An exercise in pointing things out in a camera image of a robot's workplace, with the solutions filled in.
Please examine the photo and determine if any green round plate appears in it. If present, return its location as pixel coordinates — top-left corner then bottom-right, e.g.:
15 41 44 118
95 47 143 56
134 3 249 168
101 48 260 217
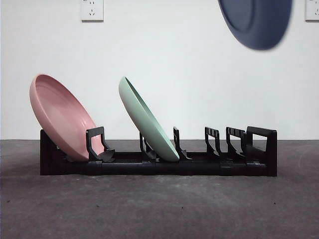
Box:
118 76 180 161

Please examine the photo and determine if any black plastic dish rack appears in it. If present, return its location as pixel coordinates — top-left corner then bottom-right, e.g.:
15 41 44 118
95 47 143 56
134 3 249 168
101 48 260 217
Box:
39 125 278 177

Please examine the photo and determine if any blue round plate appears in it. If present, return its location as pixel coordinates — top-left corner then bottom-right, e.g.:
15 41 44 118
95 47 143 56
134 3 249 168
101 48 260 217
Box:
217 0 293 51

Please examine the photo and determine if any pink round plate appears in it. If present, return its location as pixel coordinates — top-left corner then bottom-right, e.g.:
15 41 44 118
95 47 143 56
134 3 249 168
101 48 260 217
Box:
29 73 105 162

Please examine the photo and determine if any white wall power outlet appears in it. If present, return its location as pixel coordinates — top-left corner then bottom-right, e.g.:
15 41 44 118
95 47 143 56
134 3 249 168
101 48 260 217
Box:
80 0 104 22
305 0 319 21

